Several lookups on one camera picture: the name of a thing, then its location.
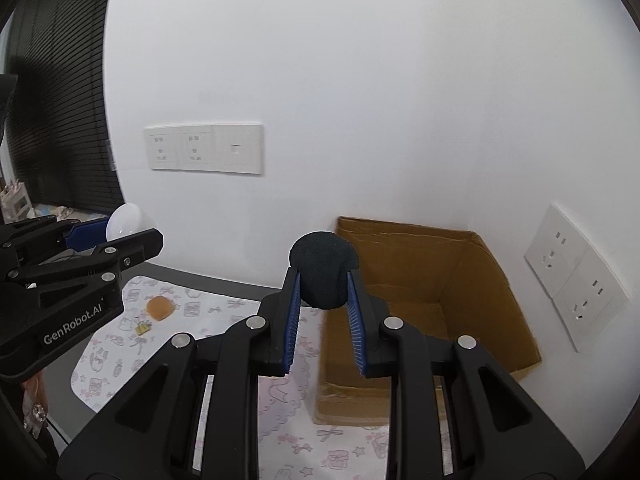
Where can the white pink printed mat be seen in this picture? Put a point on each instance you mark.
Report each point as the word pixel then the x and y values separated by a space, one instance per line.
pixel 225 310

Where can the orange round puff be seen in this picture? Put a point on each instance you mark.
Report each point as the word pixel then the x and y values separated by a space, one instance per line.
pixel 160 308

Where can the white drawer organizer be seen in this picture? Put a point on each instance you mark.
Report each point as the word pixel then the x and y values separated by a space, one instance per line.
pixel 15 202

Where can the brown cardboard box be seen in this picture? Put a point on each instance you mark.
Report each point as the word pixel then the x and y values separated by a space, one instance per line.
pixel 480 300

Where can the yellow binder clip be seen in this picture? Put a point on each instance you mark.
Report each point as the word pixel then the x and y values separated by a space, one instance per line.
pixel 143 329

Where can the white wall data plate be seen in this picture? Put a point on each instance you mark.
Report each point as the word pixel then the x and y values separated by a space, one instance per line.
pixel 239 149

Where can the black window blinds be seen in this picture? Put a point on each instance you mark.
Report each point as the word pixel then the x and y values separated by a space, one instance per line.
pixel 55 110

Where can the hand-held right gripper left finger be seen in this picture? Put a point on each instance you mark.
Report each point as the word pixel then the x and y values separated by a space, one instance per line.
pixel 294 320

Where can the clear plastic wall hook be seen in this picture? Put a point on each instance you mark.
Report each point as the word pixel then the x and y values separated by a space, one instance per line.
pixel 109 154

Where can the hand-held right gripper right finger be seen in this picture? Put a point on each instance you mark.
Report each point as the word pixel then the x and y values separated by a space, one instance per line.
pixel 357 325

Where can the person's left forearm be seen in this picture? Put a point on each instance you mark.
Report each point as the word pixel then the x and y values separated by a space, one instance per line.
pixel 34 397

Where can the white wall socket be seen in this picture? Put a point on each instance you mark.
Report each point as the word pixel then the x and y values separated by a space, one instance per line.
pixel 592 300
pixel 161 148
pixel 555 250
pixel 198 148

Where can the large black round puff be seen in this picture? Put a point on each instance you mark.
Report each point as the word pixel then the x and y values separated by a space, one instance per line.
pixel 322 265

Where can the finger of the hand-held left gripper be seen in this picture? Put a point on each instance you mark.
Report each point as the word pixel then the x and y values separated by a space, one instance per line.
pixel 85 234
pixel 135 245

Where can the white round jar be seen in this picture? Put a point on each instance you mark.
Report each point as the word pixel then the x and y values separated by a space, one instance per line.
pixel 127 220

